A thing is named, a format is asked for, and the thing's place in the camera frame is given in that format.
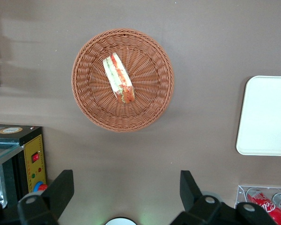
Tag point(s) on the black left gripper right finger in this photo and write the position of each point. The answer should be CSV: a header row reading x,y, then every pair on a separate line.
x,y
194,201

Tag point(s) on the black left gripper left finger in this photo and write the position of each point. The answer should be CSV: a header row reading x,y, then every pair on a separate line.
x,y
56,194

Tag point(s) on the triangular sandwich with red filling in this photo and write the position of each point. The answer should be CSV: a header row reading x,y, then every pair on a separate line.
x,y
118,77

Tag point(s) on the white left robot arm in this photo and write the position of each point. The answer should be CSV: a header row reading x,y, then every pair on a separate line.
x,y
120,222

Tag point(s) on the round brown wicker basket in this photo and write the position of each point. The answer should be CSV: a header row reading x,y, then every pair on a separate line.
x,y
142,105

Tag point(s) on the beige rectangular plastic tray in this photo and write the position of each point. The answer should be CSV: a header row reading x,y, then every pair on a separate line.
x,y
264,117

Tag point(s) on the clear acrylic bottle rack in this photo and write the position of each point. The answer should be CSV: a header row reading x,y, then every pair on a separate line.
x,y
240,194

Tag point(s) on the black food warmer, yellow panel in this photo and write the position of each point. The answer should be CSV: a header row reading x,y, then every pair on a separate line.
x,y
35,145

